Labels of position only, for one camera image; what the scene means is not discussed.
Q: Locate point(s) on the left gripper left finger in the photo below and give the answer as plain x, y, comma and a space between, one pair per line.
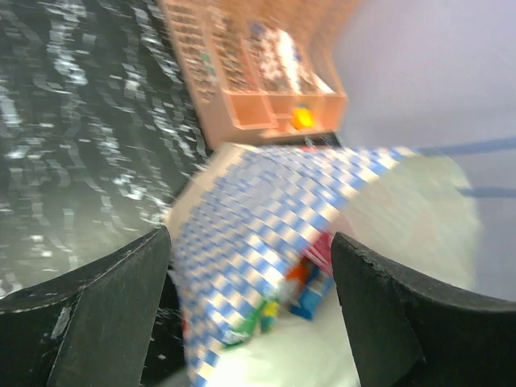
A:
89, 327

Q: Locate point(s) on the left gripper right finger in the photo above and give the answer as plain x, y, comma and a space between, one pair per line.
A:
408, 329

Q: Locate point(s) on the orange candy pack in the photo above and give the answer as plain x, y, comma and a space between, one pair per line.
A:
299, 272

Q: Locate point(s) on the blue checkered paper bag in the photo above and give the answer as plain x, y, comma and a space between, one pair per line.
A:
248, 217

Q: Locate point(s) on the blue cookie pack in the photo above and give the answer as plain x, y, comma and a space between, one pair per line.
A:
309, 299

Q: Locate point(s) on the red snack packet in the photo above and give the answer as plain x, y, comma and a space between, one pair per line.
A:
320, 252

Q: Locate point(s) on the green candy pack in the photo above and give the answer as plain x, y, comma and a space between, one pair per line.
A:
262, 321

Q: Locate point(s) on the orange desk organizer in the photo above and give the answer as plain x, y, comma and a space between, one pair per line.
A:
248, 64

